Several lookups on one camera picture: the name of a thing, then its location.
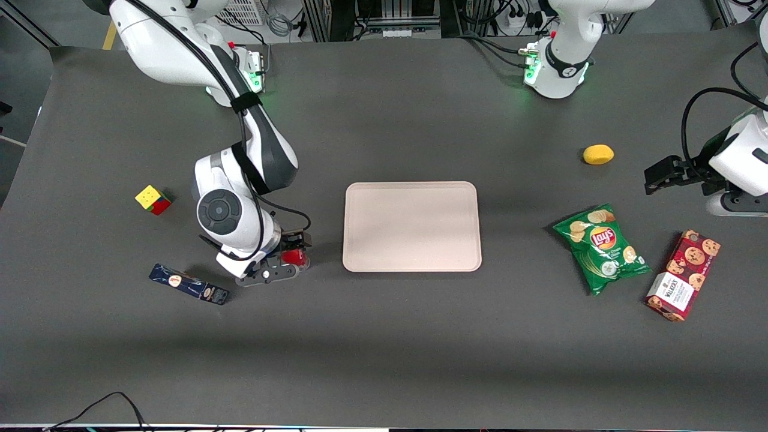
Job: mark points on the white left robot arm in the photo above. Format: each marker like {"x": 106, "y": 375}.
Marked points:
{"x": 561, "y": 72}

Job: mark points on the colourful puzzle cube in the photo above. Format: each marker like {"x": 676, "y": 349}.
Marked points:
{"x": 152, "y": 199}

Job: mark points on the green chips bag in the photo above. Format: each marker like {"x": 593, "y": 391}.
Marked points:
{"x": 603, "y": 249}

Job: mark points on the black aluminium frame rack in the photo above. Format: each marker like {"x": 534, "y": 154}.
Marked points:
{"x": 336, "y": 18}

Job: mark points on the yellow lemon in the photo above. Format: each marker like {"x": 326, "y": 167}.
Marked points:
{"x": 598, "y": 155}

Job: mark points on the red cookie box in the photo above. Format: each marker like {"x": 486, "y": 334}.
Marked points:
{"x": 684, "y": 276}

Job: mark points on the dark grey table mat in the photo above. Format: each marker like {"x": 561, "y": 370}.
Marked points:
{"x": 384, "y": 360}

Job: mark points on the red coke bottle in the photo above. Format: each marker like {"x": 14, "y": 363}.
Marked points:
{"x": 294, "y": 257}

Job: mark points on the white mesh box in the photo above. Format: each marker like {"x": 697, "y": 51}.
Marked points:
{"x": 247, "y": 11}

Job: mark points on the pink plastic tray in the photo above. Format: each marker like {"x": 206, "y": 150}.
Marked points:
{"x": 411, "y": 227}

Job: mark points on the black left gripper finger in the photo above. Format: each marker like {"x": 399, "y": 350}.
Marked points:
{"x": 663, "y": 181}
{"x": 675, "y": 163}

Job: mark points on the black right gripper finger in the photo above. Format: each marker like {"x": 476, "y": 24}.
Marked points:
{"x": 297, "y": 240}
{"x": 293, "y": 266}

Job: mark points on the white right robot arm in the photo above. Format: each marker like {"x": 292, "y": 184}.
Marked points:
{"x": 168, "y": 54}

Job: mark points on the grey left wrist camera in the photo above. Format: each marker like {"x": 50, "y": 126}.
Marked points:
{"x": 738, "y": 205}

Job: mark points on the dark blue narrow box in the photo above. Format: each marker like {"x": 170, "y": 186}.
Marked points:
{"x": 189, "y": 284}

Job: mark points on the white power strip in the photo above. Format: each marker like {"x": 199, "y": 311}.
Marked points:
{"x": 523, "y": 21}

